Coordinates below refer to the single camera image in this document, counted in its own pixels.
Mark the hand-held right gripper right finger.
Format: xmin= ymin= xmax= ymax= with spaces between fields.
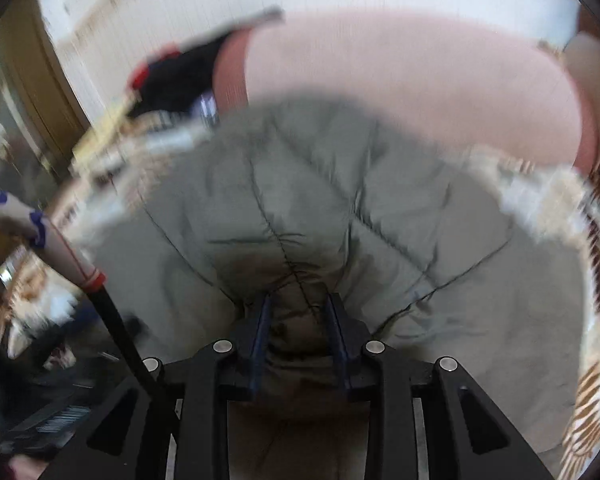
xmin=327 ymin=292 xmax=556 ymax=480

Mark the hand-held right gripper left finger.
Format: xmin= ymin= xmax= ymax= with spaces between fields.
xmin=45 ymin=292 xmax=273 ymax=480

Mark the grey quilted jacket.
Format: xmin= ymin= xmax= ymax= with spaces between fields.
xmin=87 ymin=97 xmax=600 ymax=480

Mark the purple white patterned cloth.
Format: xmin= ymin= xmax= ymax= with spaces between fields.
xmin=197 ymin=92 xmax=221 ymax=128

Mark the leaf print fleece blanket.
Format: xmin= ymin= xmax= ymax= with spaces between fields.
xmin=0 ymin=105 xmax=600 ymax=476

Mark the pale yellow printed cloth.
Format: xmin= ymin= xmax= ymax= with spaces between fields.
xmin=72 ymin=97 xmax=141 ymax=161

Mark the black garment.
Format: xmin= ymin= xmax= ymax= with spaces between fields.
xmin=127 ymin=7 xmax=286 ymax=118

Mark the pink upholstered sofa back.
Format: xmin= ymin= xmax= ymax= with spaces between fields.
xmin=215 ymin=7 xmax=600 ymax=171

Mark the red cloth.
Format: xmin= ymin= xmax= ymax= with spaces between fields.
xmin=130 ymin=45 xmax=181 ymax=88

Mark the wooden door with glass panel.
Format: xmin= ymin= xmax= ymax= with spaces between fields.
xmin=0 ymin=0 xmax=91 ymax=201

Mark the white blue-print cable wrap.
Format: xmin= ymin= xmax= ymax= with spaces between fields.
xmin=0 ymin=177 xmax=106 ymax=293

